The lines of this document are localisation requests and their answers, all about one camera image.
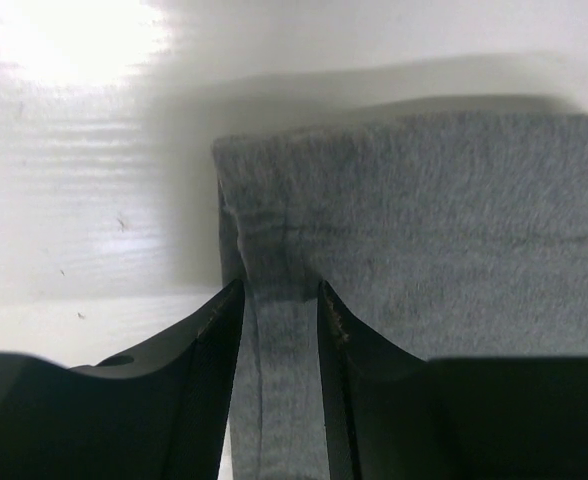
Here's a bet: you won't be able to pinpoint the grey shorts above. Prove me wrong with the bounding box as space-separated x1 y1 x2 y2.
212 112 588 479

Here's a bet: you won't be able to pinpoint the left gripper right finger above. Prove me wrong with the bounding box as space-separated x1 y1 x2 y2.
317 283 588 479

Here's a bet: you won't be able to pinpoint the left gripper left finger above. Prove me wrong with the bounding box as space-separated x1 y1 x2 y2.
0 281 245 479

